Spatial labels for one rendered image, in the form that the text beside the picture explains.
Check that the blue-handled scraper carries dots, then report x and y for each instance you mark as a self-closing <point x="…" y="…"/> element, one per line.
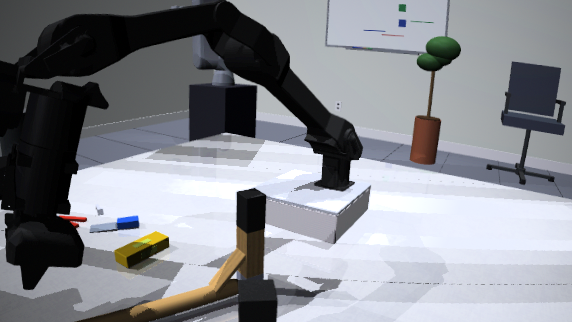
<point x="122" y="223"/>

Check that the red-handled pliers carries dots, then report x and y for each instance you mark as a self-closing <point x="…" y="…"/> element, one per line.
<point x="75" y="219"/>

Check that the long scraper with wooden handle and dark grey blade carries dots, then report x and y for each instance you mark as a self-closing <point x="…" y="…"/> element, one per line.
<point x="247" y="261"/>

